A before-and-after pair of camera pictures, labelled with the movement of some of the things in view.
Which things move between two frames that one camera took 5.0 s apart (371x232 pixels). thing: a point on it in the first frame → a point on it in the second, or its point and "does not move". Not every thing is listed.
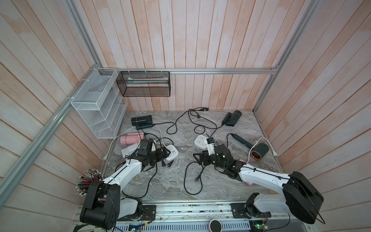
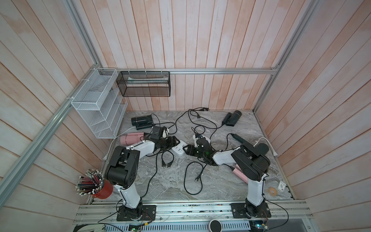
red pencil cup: [83, 182] does not move
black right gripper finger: [200, 162] → [190, 151]
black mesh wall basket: [144, 83] does not move
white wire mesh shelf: [102, 107] does not move
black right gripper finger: [203, 156] → [190, 148]
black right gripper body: [213, 160] → [197, 153]
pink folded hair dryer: [131, 138] does not move
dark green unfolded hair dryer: [258, 150] does not move
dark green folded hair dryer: [142, 122] does not move
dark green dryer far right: [232, 118] does not move
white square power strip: [173, 154] → [178, 149]
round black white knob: [215, 225] does not move
